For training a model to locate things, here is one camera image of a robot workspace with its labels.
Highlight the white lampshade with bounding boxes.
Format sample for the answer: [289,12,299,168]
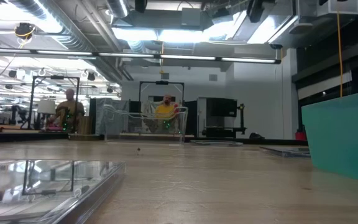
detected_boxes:
[37,99,57,115]

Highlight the brown cardboard box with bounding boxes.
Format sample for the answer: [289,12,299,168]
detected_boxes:
[77,115,93,136]

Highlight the white rectangular box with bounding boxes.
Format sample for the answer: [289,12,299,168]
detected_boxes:
[316,0,358,17]

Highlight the grey partition panel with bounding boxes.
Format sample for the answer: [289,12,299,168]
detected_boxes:
[88,97,131,136]

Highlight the black equipment cabinet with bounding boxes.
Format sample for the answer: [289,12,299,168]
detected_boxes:
[196,96,247,139]

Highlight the black rig frame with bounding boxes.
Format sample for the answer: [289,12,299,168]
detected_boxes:
[138,80,186,105]
[26,75,81,131]

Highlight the grey junction box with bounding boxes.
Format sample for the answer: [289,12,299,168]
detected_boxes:
[180,7,203,27]

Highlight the black cable reel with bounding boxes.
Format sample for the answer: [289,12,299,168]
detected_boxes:
[13,22,37,40]

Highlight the person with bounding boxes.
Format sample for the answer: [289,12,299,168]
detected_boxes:
[47,88,86,131]
[154,94,180,131]

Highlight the long linear light fixture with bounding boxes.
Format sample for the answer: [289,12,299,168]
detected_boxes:
[0,46,282,65]

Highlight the silver spiral air duct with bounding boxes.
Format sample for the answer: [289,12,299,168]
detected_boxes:
[105,0,131,19]
[6,0,127,84]

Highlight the red container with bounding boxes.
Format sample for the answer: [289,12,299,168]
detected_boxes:
[294,124,307,141]

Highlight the clear plastic bin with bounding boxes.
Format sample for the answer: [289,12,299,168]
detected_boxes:
[102,103,189,144]

